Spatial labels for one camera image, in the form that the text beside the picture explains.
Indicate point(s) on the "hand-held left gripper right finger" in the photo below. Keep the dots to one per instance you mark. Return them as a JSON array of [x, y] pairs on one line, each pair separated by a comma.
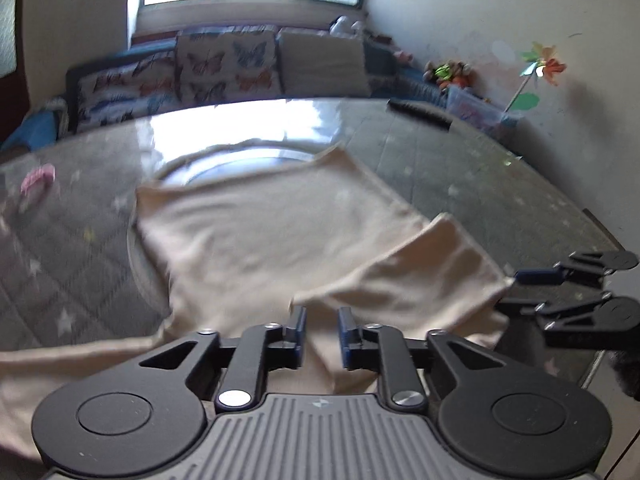
[[345, 340]]

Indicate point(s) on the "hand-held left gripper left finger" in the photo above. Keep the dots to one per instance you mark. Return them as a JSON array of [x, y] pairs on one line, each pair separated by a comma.
[[299, 335]]

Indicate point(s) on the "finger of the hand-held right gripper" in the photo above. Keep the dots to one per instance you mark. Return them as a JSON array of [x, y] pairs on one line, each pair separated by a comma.
[[537, 275], [525, 306]]

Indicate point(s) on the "cream long-sleeved garment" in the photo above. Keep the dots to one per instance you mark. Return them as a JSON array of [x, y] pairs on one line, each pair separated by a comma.
[[250, 240]]

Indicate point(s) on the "clear pink printed storage box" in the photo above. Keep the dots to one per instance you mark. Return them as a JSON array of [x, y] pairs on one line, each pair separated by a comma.
[[475, 107]]

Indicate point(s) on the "black remote control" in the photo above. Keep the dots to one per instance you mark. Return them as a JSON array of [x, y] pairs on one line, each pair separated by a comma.
[[420, 112]]

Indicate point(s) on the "colourful paper pinwheel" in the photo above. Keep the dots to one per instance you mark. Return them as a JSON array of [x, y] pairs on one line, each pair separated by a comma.
[[542, 62]]

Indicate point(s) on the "colourful plush toy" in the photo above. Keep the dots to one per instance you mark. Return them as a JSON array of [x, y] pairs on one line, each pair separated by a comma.
[[447, 75]]

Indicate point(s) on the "small pink plush toy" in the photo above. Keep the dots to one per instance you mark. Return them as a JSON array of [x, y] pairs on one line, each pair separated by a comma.
[[402, 56]]

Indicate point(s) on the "plain beige cushion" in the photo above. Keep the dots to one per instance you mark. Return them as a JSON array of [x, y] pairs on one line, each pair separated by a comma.
[[320, 65]]

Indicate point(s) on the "square butterfly print cushion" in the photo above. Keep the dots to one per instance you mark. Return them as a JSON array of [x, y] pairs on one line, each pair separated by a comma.
[[225, 65]]

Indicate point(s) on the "long butterfly print cushion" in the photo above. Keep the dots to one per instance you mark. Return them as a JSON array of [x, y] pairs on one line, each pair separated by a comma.
[[125, 90]]

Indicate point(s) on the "pink hair clip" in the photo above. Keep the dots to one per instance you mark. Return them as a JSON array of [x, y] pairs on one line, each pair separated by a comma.
[[37, 180]]

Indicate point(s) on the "white plush toy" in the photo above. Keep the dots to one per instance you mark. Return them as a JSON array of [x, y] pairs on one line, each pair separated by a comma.
[[347, 26]]

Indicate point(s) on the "dark blue sofa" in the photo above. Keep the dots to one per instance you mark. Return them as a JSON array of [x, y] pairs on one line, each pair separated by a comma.
[[72, 90]]

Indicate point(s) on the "blue cloth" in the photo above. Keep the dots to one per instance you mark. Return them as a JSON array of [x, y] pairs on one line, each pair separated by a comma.
[[35, 130]]

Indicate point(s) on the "dark wooden glass door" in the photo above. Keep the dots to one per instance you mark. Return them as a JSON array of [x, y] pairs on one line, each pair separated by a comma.
[[7, 35]]

